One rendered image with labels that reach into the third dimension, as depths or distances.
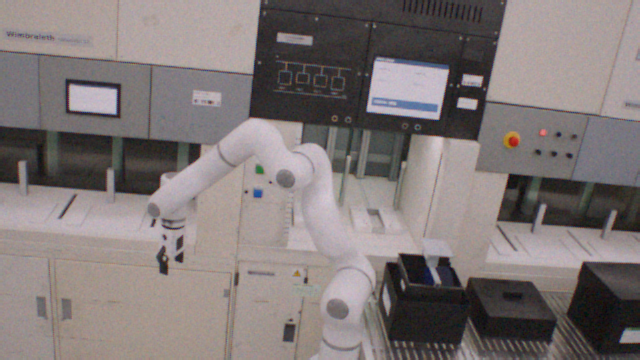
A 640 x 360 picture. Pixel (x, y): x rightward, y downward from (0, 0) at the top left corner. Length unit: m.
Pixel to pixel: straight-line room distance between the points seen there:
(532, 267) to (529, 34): 1.02
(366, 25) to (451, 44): 0.32
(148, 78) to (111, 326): 1.10
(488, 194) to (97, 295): 1.66
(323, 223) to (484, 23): 1.05
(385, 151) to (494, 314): 1.31
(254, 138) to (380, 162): 1.74
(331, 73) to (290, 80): 0.15
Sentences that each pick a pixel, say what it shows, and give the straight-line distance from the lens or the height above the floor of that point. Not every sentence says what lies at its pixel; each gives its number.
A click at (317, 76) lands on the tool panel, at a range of 2.29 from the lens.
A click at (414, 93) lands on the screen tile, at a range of 2.37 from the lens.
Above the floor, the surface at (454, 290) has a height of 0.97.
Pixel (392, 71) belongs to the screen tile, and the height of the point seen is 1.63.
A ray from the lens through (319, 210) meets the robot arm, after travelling 1.72.
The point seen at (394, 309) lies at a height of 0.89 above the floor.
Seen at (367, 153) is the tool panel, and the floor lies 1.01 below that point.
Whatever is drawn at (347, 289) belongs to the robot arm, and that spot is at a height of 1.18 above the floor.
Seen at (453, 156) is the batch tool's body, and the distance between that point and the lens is 2.43.
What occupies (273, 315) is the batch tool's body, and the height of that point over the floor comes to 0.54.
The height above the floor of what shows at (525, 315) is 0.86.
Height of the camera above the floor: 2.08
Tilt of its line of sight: 23 degrees down
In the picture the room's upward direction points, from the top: 8 degrees clockwise
